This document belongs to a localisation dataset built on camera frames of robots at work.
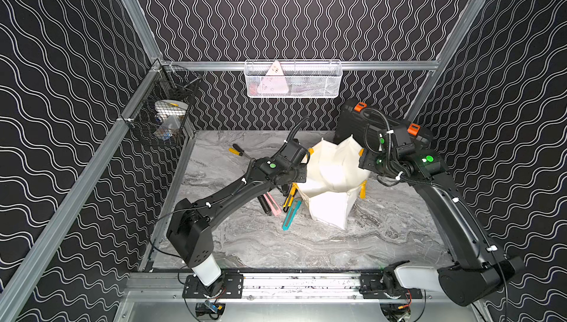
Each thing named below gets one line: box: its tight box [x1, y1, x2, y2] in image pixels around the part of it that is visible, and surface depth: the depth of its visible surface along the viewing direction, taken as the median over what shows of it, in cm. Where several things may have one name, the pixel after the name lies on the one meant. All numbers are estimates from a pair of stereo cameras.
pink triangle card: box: [256, 60, 289, 94], surface depth 92 cm
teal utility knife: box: [282, 197, 302, 232], surface depth 92 cm
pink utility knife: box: [262, 192, 283, 217], surface depth 95 cm
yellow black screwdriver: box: [228, 143, 252, 160], surface depth 115 cm
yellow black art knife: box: [282, 182, 300, 213], surface depth 94 cm
